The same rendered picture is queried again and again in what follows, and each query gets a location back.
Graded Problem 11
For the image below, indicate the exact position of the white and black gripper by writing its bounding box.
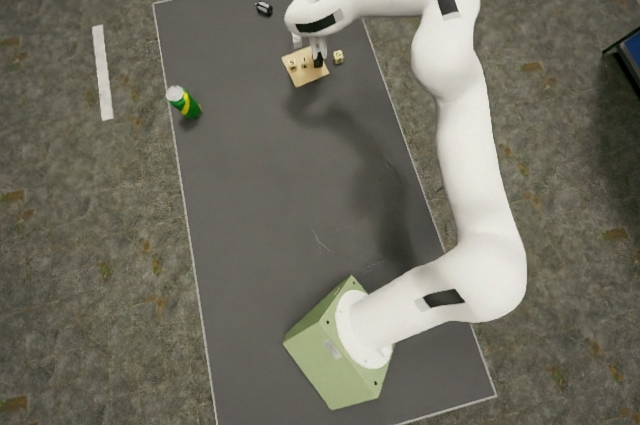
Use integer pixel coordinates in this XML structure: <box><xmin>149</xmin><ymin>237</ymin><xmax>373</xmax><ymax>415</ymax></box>
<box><xmin>309</xmin><ymin>36</ymin><xmax>327</xmax><ymax>68</ymax></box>

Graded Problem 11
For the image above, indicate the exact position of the beige square mat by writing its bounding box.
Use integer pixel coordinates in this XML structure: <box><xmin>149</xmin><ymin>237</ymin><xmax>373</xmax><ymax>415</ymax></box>
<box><xmin>282</xmin><ymin>46</ymin><xmax>329</xmax><ymax>88</ymax></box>

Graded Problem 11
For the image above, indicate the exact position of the green drink can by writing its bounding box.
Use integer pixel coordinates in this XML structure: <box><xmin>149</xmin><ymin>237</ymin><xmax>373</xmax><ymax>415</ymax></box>
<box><xmin>167</xmin><ymin>86</ymin><xmax>201</xmax><ymax>119</ymax></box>

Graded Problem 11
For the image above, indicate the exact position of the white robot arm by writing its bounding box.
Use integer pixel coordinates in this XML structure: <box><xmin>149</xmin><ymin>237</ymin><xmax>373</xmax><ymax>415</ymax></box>
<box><xmin>285</xmin><ymin>0</ymin><xmax>526</xmax><ymax>369</ymax></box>

